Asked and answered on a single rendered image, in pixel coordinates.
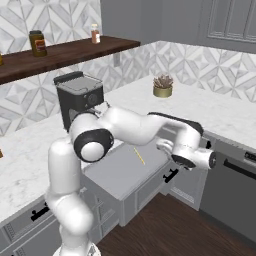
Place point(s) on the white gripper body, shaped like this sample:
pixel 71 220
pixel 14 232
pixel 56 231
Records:
pixel 164 146

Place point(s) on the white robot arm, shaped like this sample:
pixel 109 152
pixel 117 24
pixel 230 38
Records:
pixel 70 180

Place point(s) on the yellow straw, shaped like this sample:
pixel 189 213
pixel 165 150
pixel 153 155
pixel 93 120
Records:
pixel 139 156

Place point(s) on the grey open drawer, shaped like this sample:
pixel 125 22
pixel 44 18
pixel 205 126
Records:
pixel 130 176

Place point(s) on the grey closed drawer front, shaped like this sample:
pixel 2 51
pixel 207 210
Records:
pixel 20 223

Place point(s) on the grey corner cupboard door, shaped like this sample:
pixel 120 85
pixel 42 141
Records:
pixel 186 190

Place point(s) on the succulent in gold pot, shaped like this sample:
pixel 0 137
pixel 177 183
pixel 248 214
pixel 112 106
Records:
pixel 162 87

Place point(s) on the grey dishwasher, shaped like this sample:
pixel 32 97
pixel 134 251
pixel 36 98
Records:
pixel 230 196

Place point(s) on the black coffee machine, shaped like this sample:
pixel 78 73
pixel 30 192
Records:
pixel 77 96

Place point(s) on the small bottle with orange label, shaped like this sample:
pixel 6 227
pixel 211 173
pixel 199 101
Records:
pixel 95 34

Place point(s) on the grey upper cupboard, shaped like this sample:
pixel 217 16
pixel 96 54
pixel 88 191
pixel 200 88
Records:
pixel 230 23

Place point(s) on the grey lower cupboard door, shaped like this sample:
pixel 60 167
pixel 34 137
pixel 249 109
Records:
pixel 36 241

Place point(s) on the brown jar with orange label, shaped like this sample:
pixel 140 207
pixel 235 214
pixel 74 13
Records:
pixel 38 43

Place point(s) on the grey wall socket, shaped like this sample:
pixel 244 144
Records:
pixel 117 60

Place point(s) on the dark wooden wall shelf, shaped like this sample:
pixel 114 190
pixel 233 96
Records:
pixel 63 55

